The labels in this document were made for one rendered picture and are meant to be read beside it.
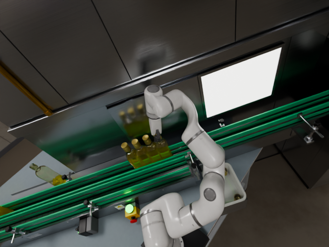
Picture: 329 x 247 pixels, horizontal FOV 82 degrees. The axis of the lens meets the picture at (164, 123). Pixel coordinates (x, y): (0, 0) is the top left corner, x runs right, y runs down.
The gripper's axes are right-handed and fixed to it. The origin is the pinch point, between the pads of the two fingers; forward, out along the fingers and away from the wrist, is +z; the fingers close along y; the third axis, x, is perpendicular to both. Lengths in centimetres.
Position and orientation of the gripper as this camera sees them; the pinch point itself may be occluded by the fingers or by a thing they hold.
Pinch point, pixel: (156, 135)
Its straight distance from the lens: 95.8
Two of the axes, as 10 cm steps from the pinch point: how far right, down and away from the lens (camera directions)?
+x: 9.8, -1.6, 1.3
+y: 2.1, 7.2, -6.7
